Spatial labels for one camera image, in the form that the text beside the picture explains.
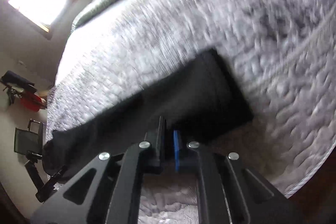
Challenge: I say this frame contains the black bag on wall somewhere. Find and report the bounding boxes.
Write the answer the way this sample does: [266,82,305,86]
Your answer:
[1,71,37,93]

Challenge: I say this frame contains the white quilted mattress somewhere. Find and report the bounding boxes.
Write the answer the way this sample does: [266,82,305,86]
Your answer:
[31,0,335,223]

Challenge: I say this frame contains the black pants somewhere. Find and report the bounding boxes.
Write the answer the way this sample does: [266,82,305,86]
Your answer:
[42,49,253,181]

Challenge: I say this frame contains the red cloth on rack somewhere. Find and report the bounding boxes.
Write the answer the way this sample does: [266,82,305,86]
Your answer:
[20,93,47,112]

